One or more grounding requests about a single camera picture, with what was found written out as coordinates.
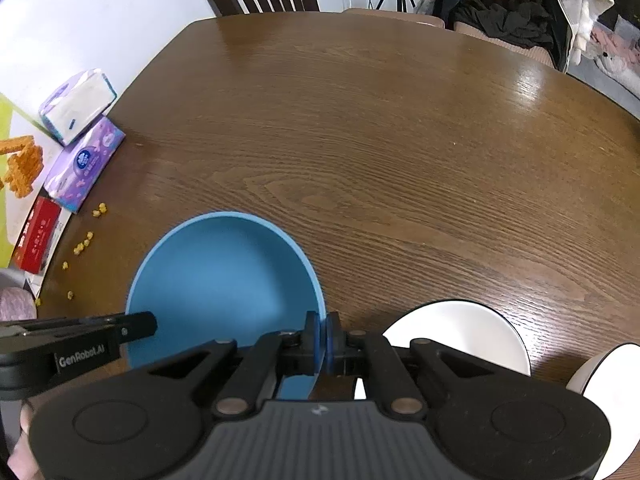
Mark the left hand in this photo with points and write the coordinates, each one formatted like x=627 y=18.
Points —
x=21 y=461

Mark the clothes covered chair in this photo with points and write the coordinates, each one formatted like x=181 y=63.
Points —
x=548 y=5

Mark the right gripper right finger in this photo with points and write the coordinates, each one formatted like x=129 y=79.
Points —
x=456 y=416

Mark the white bowl black rim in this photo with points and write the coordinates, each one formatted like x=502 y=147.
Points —
x=466 y=326

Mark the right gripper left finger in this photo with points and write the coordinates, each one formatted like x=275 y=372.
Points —
x=183 y=417

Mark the white plush toy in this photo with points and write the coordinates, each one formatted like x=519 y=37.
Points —
x=622 y=66

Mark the blue bowl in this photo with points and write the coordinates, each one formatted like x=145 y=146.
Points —
x=224 y=275

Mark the red box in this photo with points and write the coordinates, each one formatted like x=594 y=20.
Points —
x=34 y=240

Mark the white purple tissue pack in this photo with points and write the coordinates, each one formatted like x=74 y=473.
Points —
x=69 y=111

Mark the black garment on seat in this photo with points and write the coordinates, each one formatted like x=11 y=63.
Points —
x=527 y=26

